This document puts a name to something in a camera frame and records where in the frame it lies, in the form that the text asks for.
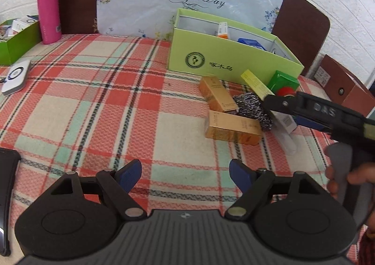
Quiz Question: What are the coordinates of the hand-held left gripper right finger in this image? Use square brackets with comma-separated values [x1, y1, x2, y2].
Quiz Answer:
[225, 159, 334, 220]

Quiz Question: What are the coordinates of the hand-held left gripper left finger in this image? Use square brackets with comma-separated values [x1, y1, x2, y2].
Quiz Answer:
[38, 160, 145, 221]

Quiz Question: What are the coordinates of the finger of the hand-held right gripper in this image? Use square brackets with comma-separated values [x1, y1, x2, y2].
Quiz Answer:
[262, 93, 305, 115]
[293, 116, 331, 134]

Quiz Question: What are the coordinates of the red tape roll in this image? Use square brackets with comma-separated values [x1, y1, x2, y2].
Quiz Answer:
[277, 87, 296, 99]

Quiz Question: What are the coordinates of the blue and white box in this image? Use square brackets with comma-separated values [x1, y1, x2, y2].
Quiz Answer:
[274, 113, 298, 134]

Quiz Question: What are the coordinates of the green flower print box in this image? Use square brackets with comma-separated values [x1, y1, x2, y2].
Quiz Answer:
[268, 70, 300, 96]

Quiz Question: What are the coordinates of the steel wool scrubber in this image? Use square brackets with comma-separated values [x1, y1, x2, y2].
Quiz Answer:
[233, 92, 274, 131]

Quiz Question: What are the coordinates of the yellow slim box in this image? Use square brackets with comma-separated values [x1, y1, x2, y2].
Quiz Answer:
[241, 70, 276, 99]

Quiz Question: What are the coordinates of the large light green box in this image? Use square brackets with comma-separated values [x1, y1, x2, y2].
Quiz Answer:
[167, 8, 305, 84]

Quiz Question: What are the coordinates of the blue plastic tape dispenser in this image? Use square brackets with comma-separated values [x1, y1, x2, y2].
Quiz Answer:
[237, 37, 268, 51]

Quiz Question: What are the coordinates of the orange and white medicine box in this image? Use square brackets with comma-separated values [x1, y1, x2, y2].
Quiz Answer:
[216, 22, 229, 40]

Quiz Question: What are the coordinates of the person's right hand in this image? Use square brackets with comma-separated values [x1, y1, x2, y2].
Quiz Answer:
[326, 162, 375, 199]

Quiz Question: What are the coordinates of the clear plastic item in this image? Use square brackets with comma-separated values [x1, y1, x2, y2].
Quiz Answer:
[277, 130, 298, 156]

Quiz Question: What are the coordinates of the gold carton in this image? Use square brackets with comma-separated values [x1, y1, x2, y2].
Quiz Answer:
[205, 110, 263, 145]
[199, 76, 239, 113]

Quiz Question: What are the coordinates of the brown cardboard box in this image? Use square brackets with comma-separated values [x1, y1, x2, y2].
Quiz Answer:
[311, 54, 375, 113]

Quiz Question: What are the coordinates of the plaid bed sheet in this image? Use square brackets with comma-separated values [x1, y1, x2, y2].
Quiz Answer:
[0, 33, 375, 265]

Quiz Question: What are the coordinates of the brown wooden headboard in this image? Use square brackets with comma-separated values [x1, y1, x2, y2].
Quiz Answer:
[52, 0, 331, 77]

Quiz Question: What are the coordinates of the black smartphone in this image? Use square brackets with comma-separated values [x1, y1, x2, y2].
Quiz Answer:
[0, 148, 21, 257]

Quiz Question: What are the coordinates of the white power bank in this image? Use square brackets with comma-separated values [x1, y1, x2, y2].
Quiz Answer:
[1, 60, 32, 96]

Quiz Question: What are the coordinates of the floral plastic bag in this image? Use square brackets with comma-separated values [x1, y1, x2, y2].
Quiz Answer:
[95, 0, 286, 41]

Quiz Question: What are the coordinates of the small green cardboard box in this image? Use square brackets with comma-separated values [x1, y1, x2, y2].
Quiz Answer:
[0, 19, 42, 66]

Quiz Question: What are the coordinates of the pink thermos bottle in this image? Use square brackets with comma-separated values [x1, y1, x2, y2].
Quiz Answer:
[37, 0, 62, 45]

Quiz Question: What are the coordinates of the white small box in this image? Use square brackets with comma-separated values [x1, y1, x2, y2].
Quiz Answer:
[12, 15, 40, 33]

